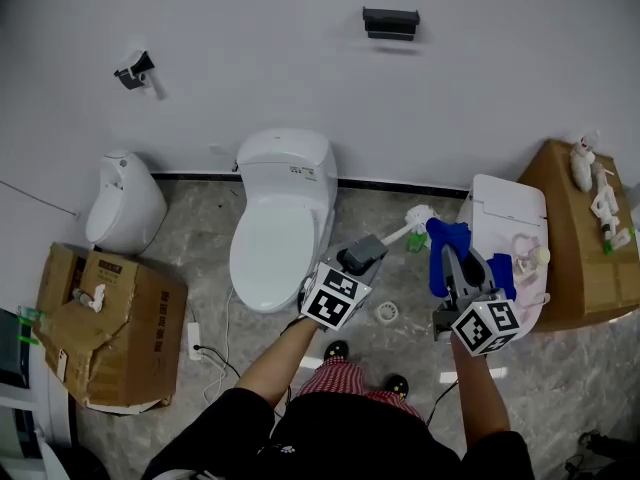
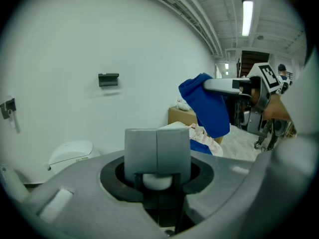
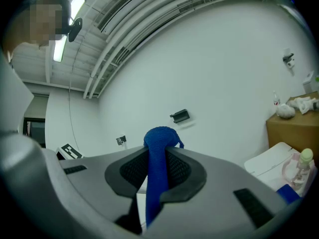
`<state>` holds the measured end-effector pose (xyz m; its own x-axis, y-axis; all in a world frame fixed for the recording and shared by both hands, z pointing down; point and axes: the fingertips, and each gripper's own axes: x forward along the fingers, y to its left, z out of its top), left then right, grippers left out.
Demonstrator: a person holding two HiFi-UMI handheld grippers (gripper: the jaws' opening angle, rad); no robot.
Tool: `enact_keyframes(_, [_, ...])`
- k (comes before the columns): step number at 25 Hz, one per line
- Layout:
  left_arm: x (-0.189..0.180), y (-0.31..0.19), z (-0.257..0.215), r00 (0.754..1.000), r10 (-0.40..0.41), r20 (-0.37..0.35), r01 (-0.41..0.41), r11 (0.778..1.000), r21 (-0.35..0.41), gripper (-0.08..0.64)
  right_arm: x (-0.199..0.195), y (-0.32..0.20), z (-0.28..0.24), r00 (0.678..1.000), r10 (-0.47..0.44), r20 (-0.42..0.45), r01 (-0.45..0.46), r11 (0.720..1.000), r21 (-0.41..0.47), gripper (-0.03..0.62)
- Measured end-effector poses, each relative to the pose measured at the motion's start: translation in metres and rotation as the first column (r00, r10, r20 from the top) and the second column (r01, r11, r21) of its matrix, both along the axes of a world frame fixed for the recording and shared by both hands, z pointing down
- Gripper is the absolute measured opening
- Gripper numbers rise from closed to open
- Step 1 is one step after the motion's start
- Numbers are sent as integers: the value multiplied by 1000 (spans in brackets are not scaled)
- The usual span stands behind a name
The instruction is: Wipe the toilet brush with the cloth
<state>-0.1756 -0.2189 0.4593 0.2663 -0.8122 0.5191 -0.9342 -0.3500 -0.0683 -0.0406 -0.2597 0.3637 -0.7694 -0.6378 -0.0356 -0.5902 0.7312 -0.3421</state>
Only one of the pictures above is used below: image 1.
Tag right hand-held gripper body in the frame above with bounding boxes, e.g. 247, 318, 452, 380
432, 289, 521, 358

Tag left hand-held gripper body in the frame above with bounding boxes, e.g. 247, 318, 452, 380
298, 261, 374, 333

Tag grey-handled white toilet brush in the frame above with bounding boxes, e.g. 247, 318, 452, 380
335, 204, 441, 275

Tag person's left forearm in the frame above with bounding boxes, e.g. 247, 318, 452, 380
234, 317, 321, 409

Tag person's right forearm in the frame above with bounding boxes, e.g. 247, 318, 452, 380
449, 332, 511, 449

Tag round white brush holder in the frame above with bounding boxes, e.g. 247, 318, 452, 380
373, 301, 400, 324

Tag white toilet with tank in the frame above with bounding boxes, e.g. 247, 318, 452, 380
228, 127, 339, 314

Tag white flat-lid smart toilet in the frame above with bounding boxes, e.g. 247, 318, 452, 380
455, 173, 550, 342

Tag white egg-shaped toilet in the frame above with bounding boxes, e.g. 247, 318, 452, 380
84, 149, 169, 256

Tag black and white plastic bracket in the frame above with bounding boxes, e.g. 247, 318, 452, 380
113, 47, 167, 100

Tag long blue cloth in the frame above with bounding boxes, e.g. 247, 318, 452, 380
487, 251, 518, 302

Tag person's left black slipper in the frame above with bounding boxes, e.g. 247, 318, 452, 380
323, 340, 350, 363

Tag person's black slipper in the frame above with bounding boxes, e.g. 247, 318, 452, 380
383, 373, 410, 400
323, 340, 350, 363

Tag clear bottle cream cap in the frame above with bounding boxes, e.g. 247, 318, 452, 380
524, 246, 551, 269

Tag red checked trousers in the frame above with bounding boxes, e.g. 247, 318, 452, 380
297, 356, 426, 422

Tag plain brown cardboard box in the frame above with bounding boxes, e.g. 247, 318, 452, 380
517, 139, 640, 333

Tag person's right black slipper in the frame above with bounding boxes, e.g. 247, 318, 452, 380
383, 373, 410, 400

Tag white plastic sprayer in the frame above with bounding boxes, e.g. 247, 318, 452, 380
589, 162, 635, 255

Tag white power strip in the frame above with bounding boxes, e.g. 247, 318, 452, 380
187, 320, 204, 362

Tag person's black shirt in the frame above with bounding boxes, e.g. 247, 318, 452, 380
142, 386, 536, 480

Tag white fluffy bundle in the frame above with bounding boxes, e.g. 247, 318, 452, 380
569, 147, 596, 193

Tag large torn cardboard box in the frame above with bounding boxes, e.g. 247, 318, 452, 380
32, 241, 190, 416

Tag small white bottle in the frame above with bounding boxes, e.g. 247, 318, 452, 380
72, 283, 107, 314

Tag dark window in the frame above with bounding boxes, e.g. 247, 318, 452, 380
0, 307, 76, 480

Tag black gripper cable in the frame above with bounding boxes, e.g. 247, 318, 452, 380
425, 378, 460, 425

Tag white power cable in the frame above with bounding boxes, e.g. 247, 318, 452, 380
202, 287, 236, 407

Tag black power cable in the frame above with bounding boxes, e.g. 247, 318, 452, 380
192, 343, 241, 379

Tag black wall shelf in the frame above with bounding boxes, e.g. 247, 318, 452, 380
362, 6, 421, 43

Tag thin grey wall cable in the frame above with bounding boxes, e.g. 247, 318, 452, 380
0, 178, 81, 218

